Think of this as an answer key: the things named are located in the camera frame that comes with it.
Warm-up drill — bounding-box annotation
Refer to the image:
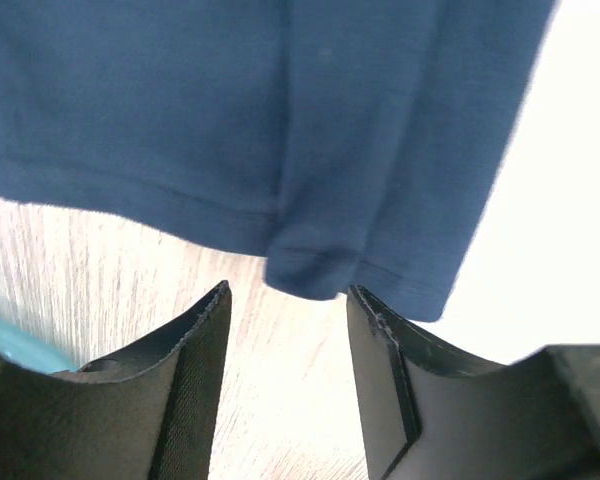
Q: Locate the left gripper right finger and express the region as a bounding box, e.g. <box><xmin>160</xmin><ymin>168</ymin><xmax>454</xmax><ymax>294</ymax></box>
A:
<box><xmin>347</xmin><ymin>287</ymin><xmax>600</xmax><ymax>480</ymax></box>

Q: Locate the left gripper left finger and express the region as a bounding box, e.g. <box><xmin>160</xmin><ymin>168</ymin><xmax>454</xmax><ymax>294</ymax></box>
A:
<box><xmin>0</xmin><ymin>282</ymin><xmax>231</xmax><ymax>480</ymax></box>

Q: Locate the navy blue t shirt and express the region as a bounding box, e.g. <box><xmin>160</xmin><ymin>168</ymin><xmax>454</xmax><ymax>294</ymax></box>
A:
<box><xmin>0</xmin><ymin>0</ymin><xmax>554</xmax><ymax>322</ymax></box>

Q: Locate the teal plastic bin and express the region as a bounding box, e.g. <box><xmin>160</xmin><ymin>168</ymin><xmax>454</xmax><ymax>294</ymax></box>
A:
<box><xmin>0</xmin><ymin>319</ymin><xmax>77</xmax><ymax>374</ymax></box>

